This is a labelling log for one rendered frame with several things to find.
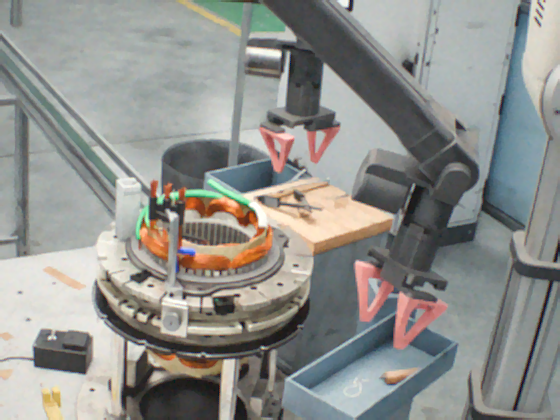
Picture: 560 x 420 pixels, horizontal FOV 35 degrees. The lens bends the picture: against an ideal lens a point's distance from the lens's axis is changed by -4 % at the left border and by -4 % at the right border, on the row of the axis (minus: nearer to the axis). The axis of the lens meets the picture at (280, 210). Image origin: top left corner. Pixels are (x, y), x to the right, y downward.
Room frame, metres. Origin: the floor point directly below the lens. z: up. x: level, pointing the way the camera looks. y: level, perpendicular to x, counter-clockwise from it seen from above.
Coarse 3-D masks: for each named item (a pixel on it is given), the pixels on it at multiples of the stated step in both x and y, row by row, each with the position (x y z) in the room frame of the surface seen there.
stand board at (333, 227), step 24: (264, 192) 1.49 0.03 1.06; (312, 192) 1.52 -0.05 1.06; (336, 192) 1.53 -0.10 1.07; (288, 216) 1.41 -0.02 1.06; (312, 216) 1.42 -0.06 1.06; (336, 216) 1.43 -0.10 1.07; (360, 216) 1.44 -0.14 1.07; (384, 216) 1.45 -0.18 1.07; (312, 240) 1.33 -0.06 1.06; (336, 240) 1.36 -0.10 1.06
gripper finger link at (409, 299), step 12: (384, 264) 1.01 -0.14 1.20; (384, 276) 1.00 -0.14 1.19; (396, 276) 0.98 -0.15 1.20; (408, 288) 0.97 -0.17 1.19; (408, 300) 0.95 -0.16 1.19; (420, 300) 0.96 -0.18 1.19; (432, 300) 0.97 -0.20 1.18; (408, 312) 0.96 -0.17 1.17; (432, 312) 0.97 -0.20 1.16; (396, 324) 0.96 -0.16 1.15; (420, 324) 0.97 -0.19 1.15; (396, 336) 0.96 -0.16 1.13; (408, 336) 0.97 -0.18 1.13
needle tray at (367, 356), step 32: (384, 320) 1.11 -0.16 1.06; (352, 352) 1.05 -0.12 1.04; (384, 352) 1.08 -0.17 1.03; (416, 352) 1.09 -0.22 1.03; (448, 352) 1.05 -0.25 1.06; (288, 384) 0.93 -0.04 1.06; (320, 384) 0.99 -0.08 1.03; (352, 384) 1.00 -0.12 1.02; (384, 384) 1.01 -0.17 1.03; (416, 384) 0.99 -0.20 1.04; (320, 416) 0.90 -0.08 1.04; (352, 416) 0.88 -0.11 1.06; (384, 416) 0.93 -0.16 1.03
